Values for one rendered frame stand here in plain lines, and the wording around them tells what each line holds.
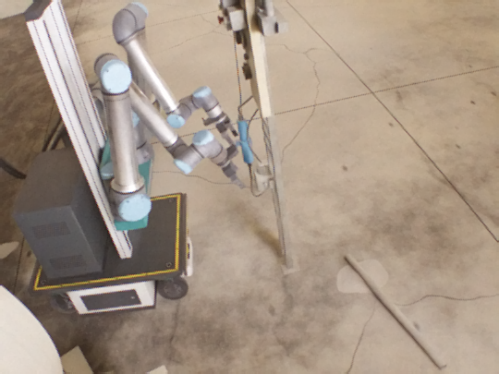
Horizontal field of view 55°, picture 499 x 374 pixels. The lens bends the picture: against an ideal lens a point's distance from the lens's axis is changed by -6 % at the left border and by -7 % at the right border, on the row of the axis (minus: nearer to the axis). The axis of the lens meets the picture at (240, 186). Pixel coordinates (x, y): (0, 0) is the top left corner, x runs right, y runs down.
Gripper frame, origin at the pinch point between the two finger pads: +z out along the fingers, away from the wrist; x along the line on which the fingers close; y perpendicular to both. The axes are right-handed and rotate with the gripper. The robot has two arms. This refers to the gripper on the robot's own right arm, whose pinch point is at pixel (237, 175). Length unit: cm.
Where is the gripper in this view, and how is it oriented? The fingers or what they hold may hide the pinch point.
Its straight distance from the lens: 253.1
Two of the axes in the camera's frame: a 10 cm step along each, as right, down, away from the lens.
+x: 2.5, 6.7, -7.0
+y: -8.3, 5.2, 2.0
